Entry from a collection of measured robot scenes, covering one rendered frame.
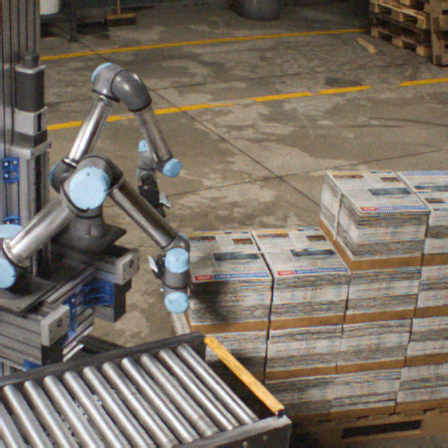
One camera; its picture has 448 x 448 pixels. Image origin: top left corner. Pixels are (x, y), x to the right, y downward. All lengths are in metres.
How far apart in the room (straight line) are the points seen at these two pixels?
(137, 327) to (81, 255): 1.05
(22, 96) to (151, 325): 1.74
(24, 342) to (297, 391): 1.10
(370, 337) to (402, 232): 0.45
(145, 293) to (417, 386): 1.63
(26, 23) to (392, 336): 1.79
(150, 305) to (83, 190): 1.99
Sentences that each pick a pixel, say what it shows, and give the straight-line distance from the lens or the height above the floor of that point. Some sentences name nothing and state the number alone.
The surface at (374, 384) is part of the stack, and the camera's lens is 3.83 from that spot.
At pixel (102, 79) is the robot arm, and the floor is 1.37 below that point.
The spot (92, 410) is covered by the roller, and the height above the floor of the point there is 0.80.
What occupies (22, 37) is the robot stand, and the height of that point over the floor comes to 1.62.
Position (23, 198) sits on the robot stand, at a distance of 3.36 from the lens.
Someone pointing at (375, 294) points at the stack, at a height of 0.72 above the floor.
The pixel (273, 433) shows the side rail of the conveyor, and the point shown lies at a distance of 2.74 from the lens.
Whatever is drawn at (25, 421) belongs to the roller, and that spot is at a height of 0.80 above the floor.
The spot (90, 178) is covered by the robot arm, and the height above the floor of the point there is 1.33.
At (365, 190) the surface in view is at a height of 1.07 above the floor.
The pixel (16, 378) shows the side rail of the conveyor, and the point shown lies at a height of 0.80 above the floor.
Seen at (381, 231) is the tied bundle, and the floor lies 0.99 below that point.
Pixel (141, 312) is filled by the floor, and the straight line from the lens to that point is 4.73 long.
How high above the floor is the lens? 2.48
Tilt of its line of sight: 26 degrees down
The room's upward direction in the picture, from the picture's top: 4 degrees clockwise
